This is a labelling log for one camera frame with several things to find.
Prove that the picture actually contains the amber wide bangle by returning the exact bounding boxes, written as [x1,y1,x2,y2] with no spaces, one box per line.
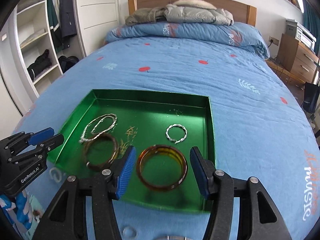
[136,145,188,192]

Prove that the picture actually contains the green jewelry tray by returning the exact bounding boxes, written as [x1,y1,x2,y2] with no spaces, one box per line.
[48,89,215,213]

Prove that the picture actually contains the dark tortoiseshell bangle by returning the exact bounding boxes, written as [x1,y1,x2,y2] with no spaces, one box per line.
[83,133,119,172]

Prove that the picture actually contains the black folded clothes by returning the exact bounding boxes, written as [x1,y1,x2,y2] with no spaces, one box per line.
[27,49,52,81]

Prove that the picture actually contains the black bag wardrobe floor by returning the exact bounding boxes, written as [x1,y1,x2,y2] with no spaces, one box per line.
[58,55,79,73]

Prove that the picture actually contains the blue patterned bed quilt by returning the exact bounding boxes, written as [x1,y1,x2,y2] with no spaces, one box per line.
[17,37,319,239]

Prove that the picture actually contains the dark hanging coat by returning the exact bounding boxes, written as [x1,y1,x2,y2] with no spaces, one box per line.
[59,0,77,38]

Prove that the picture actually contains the white wardrobe shelving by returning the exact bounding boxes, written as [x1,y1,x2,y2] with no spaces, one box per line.
[9,0,119,102]

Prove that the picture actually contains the dark waste bin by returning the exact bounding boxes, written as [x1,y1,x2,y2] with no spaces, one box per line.
[302,82,319,114]

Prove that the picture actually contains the wooden drawer nightstand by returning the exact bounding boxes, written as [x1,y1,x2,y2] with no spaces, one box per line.
[276,34,318,83]

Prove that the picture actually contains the olive fleece jacket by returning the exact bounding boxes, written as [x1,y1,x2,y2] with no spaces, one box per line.
[125,7,166,26]

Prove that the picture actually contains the folded blue duvet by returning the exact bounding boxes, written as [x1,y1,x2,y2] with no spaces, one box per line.
[105,22,270,60]

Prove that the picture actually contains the white printer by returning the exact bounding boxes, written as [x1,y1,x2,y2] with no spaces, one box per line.
[285,19,317,51]

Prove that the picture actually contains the grey puffer jacket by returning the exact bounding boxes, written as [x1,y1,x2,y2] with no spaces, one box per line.
[164,0,234,26]

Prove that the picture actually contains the wooden headboard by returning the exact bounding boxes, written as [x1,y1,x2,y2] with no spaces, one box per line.
[127,0,257,27]

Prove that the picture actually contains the teal curtain right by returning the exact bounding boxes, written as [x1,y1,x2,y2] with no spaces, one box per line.
[302,0,319,55]

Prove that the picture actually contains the silver bead necklace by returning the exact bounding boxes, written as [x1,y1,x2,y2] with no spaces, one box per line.
[79,113,118,144]

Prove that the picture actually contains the twisted silver bracelet on bed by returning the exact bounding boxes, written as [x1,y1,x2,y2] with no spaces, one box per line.
[122,225,138,240]

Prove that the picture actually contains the twisted silver ring bracelet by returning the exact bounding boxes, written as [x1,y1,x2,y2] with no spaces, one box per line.
[165,123,188,145]

